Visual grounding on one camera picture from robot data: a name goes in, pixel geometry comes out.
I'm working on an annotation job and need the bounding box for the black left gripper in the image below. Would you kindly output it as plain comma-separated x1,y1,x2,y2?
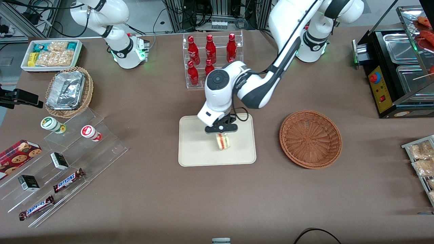
212,115,238,126

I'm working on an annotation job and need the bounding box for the triangular sandwich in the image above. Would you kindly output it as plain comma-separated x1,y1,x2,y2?
216,133,231,151

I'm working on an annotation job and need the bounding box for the beige plastic tray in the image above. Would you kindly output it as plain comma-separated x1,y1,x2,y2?
178,113,257,167

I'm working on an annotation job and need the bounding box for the brown wicker basket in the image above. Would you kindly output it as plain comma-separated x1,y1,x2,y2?
279,110,342,169

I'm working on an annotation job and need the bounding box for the light wicker basket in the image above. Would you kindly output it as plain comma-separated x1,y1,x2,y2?
45,66,94,119

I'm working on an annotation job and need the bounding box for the grey snack tray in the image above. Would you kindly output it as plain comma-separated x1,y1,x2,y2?
401,135,434,207

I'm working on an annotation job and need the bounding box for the white snack tray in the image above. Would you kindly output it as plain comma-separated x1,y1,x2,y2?
21,40,83,73

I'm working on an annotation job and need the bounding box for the clear acrylic bottle rack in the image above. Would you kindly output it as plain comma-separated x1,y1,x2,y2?
182,30,244,89

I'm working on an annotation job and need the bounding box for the clear acrylic step shelf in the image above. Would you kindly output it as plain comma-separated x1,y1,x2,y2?
0,108,129,228

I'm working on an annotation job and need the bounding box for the red lidded yogurt cup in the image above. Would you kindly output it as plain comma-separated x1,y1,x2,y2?
81,125,102,142

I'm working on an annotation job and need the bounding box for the black glass food warmer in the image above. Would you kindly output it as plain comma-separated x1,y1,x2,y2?
352,0,434,119

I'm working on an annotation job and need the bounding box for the aluminium foil container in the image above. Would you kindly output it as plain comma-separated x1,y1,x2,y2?
46,71,85,110

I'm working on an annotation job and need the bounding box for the snickers bar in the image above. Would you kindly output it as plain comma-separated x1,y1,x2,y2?
53,168,85,193
19,195,55,221

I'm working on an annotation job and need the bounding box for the small black box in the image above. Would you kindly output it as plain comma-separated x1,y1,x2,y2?
18,175,40,191
50,152,69,170

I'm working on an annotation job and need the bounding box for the green lidded yogurt cup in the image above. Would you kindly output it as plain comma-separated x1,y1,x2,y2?
41,117,66,134

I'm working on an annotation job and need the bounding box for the clear cracker packet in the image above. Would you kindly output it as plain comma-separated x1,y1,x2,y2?
35,50,75,67
47,41,68,52

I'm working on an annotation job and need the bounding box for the red cookie box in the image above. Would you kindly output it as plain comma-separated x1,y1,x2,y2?
0,140,42,180

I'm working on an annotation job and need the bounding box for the orange fried food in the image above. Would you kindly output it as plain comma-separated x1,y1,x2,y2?
416,15,434,50

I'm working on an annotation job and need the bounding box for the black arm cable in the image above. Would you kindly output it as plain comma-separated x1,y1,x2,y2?
231,0,322,122

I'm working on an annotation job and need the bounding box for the aluminium frame rack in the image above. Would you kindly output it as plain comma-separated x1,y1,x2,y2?
163,0,273,33

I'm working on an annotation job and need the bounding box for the black table cable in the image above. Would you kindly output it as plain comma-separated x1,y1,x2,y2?
293,228,343,244

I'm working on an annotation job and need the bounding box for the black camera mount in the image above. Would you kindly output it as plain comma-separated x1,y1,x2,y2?
0,85,44,109

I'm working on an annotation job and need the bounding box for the metal shelf frame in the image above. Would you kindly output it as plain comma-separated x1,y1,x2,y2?
0,0,62,43

